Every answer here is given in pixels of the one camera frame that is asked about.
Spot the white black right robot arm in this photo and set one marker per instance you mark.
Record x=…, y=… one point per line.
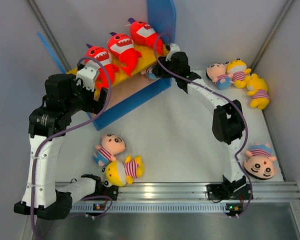
x=228, y=124

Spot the yellow frog plush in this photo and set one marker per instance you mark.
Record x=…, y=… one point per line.
x=239, y=70
x=119, y=173

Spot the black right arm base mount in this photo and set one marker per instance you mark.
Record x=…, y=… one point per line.
x=223, y=192

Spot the white slotted cable duct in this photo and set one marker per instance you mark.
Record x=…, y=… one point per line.
x=173, y=207

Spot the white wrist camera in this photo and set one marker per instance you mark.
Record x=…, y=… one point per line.
x=173, y=48
x=88, y=75

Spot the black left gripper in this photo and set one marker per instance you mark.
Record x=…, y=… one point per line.
x=92, y=106

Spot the red shark plush mouth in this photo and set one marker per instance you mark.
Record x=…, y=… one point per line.
x=122, y=47

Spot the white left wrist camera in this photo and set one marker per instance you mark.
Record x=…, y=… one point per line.
x=88, y=75

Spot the red shark plush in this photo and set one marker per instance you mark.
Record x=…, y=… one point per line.
x=144, y=34
x=105, y=58

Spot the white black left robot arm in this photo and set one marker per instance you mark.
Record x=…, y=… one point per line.
x=66, y=94

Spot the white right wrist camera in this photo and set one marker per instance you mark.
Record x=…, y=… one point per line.
x=173, y=48

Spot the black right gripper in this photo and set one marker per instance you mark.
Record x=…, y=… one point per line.
x=159, y=71

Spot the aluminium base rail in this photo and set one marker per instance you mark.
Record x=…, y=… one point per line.
x=197, y=191

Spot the yellow frog plush back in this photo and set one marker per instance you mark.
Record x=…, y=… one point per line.
x=239, y=70

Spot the blue yellow toy shelf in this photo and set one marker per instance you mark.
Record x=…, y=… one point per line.
x=128, y=93

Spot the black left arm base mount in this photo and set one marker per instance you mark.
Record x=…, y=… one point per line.
x=101, y=190

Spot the yellow frog plush face down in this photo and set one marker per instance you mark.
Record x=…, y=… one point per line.
x=257, y=88

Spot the boy doll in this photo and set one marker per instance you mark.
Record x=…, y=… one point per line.
x=260, y=163
x=148, y=72
x=217, y=73
x=110, y=146

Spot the yellow frog plush front left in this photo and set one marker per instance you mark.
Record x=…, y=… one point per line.
x=119, y=173

